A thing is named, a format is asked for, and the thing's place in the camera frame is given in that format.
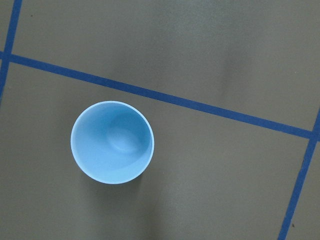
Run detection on light blue cup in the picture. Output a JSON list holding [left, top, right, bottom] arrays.
[[70, 101, 155, 185]]

